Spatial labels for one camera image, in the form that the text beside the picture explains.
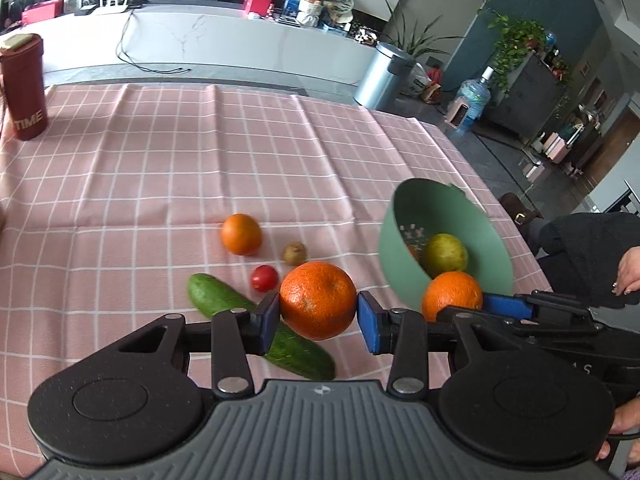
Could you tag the small white appliance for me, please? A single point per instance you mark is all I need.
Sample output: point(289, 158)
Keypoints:
point(80, 3)

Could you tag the white plastic bag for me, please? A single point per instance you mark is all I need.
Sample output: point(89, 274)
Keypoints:
point(417, 80)

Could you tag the long-leaved potted plant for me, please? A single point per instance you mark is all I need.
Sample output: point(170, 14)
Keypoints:
point(417, 45)

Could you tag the green cucumber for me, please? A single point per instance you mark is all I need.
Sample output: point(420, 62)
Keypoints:
point(215, 295)

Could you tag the round painted fan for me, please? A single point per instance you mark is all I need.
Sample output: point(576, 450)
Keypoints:
point(342, 2)

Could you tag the black and white figurines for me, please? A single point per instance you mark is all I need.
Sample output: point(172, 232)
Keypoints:
point(365, 36)

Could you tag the pink checked tablecloth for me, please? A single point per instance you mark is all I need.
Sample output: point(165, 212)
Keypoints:
point(150, 185)

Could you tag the dark grey cabinet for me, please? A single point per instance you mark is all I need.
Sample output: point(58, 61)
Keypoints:
point(530, 95)

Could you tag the white marble media console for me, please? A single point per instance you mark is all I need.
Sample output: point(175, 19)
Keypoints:
point(225, 35)

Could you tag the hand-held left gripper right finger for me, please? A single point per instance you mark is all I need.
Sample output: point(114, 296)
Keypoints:
point(371, 322)

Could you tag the pink heater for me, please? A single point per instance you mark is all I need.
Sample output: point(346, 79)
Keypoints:
point(457, 112)

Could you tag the dark red tumbler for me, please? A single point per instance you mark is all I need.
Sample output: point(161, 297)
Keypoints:
point(25, 90)

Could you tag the medium orange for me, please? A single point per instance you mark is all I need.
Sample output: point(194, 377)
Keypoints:
point(450, 292)

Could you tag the person's right hand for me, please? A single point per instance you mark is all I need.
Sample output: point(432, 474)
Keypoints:
point(622, 420)

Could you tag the pink storage box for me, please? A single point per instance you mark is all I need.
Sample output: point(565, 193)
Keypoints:
point(556, 147)

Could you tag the small orange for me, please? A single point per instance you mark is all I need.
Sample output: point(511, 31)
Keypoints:
point(241, 234)

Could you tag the brown kiwi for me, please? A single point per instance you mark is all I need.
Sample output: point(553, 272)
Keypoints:
point(295, 253)

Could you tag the large orange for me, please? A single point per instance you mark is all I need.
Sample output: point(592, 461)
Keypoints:
point(317, 300)

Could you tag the trailing pothos plant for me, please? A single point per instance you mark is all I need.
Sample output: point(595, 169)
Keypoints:
point(515, 40)

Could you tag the tall red box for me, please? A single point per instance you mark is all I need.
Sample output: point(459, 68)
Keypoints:
point(257, 2)

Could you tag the yellow-green pear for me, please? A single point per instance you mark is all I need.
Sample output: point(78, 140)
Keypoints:
point(444, 255)

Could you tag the red bag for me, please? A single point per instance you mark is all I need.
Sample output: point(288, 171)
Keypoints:
point(432, 87)

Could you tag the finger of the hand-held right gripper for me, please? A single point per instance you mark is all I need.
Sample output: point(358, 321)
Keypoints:
point(505, 305)
point(447, 314)

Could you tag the red tomato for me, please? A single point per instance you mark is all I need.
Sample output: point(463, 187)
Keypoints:
point(264, 278)

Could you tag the flat red box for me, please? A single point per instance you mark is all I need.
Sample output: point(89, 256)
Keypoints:
point(42, 12)

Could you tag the silver trash can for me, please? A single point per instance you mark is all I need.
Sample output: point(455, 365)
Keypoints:
point(380, 80)

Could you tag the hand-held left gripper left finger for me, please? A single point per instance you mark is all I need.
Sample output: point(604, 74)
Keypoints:
point(266, 322)

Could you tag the green bowl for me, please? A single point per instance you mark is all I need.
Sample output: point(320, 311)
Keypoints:
point(450, 210)

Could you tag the brown shoe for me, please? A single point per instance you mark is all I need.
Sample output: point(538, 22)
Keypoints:
point(515, 207)

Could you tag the blue water jug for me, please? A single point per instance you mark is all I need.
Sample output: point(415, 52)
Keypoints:
point(475, 96)

